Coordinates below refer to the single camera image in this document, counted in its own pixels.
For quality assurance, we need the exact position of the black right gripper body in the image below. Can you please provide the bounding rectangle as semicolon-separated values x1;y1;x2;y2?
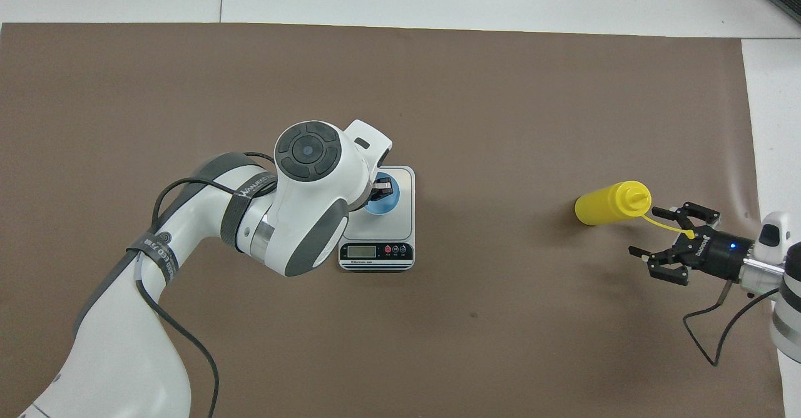
687;229;757;281

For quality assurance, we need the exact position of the light blue plastic cup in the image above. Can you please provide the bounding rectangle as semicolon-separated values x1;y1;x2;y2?
365;177;401;217

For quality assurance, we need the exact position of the yellow squeeze bottle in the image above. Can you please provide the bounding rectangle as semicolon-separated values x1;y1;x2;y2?
574;180;696;240

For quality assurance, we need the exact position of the silver digital kitchen scale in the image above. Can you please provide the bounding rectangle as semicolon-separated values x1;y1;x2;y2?
339;165;416;272

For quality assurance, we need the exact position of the brown table mat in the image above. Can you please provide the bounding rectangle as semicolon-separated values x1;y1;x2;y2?
0;23;786;418

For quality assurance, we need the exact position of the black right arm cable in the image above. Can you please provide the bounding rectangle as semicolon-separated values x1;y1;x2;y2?
682;279;780;367

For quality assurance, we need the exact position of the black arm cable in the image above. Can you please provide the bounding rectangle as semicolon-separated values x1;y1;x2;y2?
682;279;780;367
133;151;277;418

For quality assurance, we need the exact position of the black velcro cable strap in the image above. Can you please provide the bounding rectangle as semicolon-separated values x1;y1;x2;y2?
125;230;179;281
219;171;277;253

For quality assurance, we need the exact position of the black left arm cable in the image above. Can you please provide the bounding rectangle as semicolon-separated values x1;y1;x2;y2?
133;151;277;418

